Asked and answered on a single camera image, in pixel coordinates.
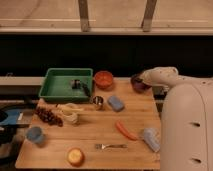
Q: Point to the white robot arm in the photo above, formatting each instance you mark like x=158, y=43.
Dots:
x=170, y=77

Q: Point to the silver fork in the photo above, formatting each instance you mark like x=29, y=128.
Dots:
x=104, y=146

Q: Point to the black brush in tray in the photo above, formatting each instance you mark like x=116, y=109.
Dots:
x=78, y=84

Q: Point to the green plastic tray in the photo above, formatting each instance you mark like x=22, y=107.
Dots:
x=56, y=86

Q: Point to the orange carrot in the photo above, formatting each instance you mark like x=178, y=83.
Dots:
x=120, y=127

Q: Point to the orange bowl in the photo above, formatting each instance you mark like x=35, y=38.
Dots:
x=103, y=79

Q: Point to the small metal cup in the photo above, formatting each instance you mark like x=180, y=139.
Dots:
x=98, y=102

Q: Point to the yellow round fruit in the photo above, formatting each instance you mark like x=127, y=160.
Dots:
x=75, y=157

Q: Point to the purple bowl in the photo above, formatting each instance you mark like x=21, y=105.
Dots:
x=138, y=85

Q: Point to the cream yellow banana toy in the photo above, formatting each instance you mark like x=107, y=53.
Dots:
x=70, y=112

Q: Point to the white robot body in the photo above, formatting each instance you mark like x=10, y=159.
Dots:
x=187, y=129

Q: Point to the blue plastic cup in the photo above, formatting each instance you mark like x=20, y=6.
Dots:
x=35, y=135

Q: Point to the blue black machine at left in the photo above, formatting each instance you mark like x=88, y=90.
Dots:
x=8, y=121

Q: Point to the dark red grapes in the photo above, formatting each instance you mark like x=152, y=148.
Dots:
x=48, y=117

